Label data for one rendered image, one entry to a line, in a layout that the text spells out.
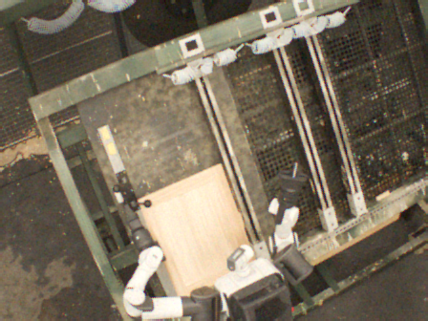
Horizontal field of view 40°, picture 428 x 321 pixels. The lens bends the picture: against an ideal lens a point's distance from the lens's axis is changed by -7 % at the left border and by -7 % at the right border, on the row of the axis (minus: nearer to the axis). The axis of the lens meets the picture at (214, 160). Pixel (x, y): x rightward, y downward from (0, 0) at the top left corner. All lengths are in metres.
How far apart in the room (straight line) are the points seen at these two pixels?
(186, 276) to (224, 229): 0.30
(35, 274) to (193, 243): 1.76
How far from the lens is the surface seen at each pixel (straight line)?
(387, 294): 4.14
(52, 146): 2.76
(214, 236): 3.04
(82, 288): 4.31
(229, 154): 2.92
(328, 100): 3.10
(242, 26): 2.87
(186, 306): 2.54
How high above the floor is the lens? 3.60
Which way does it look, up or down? 49 degrees down
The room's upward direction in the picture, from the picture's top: 8 degrees counter-clockwise
